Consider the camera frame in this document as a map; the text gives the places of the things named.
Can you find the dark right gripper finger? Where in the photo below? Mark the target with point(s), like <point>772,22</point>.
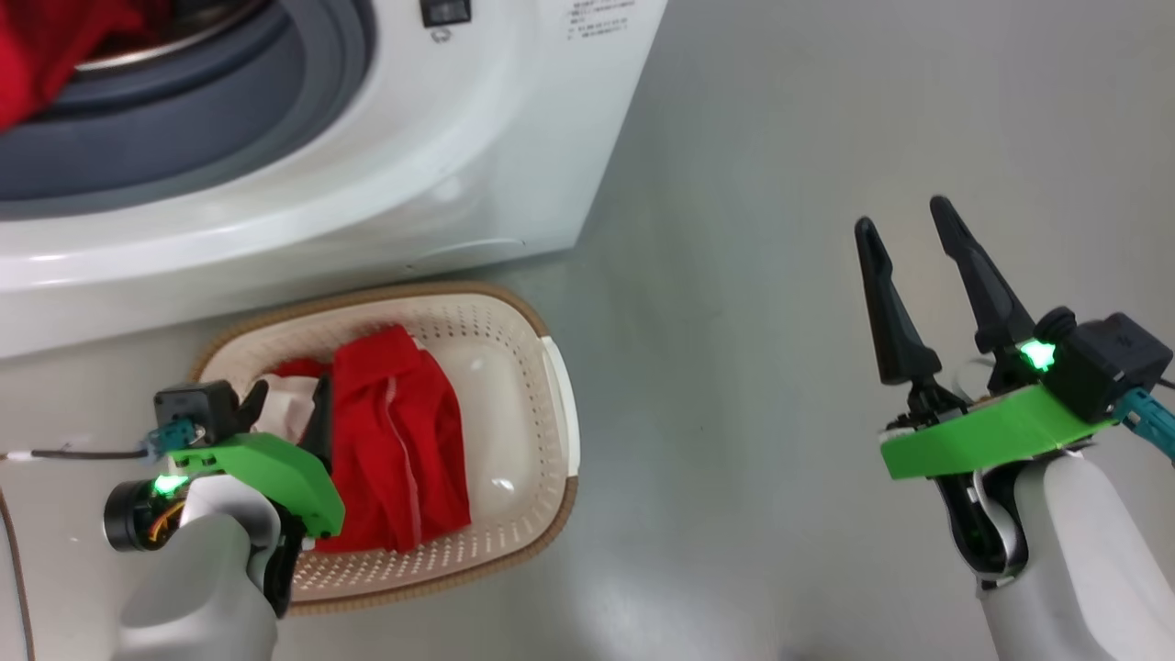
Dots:
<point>996,303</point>
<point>895,321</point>

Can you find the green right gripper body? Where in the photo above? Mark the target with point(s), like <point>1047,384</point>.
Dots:
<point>991,436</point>

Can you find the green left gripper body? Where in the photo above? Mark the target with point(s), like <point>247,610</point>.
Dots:
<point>285,468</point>

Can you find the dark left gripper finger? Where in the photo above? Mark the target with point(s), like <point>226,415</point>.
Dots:
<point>321,422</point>
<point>252,404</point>

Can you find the red shorts white stripes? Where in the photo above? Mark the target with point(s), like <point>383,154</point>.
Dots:
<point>395,441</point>

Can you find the red garment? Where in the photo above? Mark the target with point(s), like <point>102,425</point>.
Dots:
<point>55,46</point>

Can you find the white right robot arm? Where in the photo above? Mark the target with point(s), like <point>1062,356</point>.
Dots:
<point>1083,569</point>

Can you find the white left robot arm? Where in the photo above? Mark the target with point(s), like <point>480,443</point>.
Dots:
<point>202,588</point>

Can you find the cream laundry basket brown rim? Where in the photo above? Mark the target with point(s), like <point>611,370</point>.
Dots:
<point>514,386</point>

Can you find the white front-load washing machine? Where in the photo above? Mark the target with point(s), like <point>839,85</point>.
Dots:
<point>413,184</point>

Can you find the teal left camera connector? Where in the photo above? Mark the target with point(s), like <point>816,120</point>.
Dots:
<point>174,436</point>

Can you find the teal camera connector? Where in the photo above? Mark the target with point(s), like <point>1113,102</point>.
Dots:
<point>1147,422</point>
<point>174,436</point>

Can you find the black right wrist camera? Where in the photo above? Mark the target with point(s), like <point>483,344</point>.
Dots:
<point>1111,363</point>

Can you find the teal right camera connector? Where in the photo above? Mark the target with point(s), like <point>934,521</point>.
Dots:
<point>1147,422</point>

